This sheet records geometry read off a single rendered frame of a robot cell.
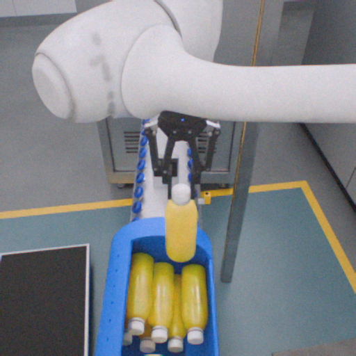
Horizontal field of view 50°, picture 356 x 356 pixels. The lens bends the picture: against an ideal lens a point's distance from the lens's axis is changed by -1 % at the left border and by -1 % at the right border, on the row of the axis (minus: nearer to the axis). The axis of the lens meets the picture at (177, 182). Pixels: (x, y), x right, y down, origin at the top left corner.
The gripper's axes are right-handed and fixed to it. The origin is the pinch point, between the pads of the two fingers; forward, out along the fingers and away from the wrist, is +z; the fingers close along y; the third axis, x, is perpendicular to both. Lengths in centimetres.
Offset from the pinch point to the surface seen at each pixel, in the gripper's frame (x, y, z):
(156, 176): -50, 9, 46
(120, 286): 7.7, 13.7, 26.4
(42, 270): -63, 76, 132
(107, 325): 16.2, 16.0, 28.5
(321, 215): -116, -97, 146
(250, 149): -65, -28, 45
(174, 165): -50, 2, 41
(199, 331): 12.0, -5.1, 40.1
